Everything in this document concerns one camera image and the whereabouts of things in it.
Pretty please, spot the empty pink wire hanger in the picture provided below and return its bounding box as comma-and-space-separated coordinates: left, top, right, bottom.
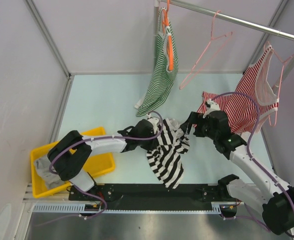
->
179, 10, 234, 90

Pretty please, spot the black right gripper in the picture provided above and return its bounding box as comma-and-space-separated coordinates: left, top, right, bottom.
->
179, 111, 218, 141

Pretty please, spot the orange plastic hanger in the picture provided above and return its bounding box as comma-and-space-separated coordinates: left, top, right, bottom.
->
161, 0, 174, 72

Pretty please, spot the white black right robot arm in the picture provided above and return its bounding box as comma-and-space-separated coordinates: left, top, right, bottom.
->
180, 110, 294, 235

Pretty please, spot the yellow plastic bin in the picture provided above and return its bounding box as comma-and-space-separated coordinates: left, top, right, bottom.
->
30, 141, 116, 199

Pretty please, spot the black white striped tank top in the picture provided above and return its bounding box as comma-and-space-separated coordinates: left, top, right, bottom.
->
146, 118, 190, 189

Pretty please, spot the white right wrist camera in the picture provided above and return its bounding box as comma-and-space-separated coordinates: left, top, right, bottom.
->
203, 98, 221, 118

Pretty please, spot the green white striped tank top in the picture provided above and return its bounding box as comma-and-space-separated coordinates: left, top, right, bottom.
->
135, 7, 179, 117

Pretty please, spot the grey cloth garment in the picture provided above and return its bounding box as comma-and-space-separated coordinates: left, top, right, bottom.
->
33, 156, 65, 190

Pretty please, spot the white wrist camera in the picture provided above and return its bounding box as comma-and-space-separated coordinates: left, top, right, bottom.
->
203, 98, 221, 118
146, 113, 162, 126

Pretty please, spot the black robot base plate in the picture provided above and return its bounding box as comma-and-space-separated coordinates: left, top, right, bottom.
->
69, 183, 240, 218

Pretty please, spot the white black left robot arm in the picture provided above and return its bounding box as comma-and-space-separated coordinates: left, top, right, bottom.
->
47, 117, 164, 200

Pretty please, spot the white slotted cable duct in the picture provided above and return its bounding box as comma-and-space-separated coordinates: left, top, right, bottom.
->
33, 202, 238, 215

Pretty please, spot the red white striped tank top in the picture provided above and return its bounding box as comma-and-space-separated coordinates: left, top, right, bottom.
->
197, 44, 279, 134

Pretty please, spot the metal clothes rail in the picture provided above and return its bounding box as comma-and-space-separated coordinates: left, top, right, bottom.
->
169, 0, 294, 41

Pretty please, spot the pink hanger under red top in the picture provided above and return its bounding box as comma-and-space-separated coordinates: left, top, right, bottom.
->
268, 33, 294, 126

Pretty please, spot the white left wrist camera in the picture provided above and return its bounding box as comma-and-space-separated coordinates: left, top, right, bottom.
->
146, 113, 162, 126

